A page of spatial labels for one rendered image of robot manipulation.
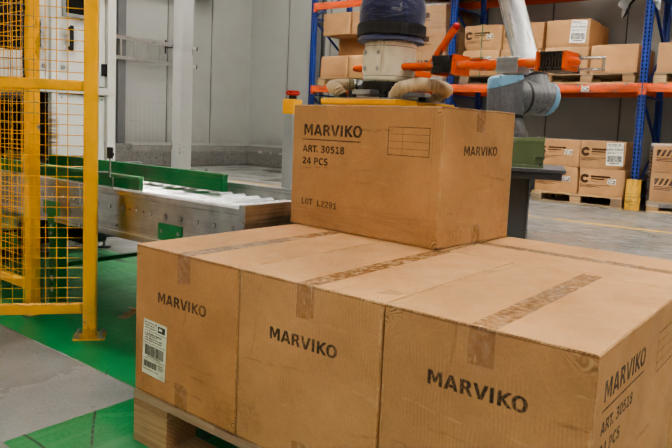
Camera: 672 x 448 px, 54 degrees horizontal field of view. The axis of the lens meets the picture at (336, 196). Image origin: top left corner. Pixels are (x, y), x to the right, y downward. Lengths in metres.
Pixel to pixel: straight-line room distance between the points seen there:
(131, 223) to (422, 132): 1.28
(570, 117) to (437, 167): 8.98
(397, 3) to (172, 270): 1.06
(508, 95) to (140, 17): 10.56
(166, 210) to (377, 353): 1.35
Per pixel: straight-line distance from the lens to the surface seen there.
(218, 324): 1.60
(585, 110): 10.71
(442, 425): 1.26
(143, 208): 2.58
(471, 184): 1.96
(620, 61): 9.29
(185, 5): 5.62
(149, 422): 1.90
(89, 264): 2.74
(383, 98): 2.02
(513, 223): 2.77
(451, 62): 1.98
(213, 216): 2.26
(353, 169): 2.02
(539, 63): 1.83
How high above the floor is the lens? 0.87
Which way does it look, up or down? 6 degrees down
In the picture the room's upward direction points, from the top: 2 degrees clockwise
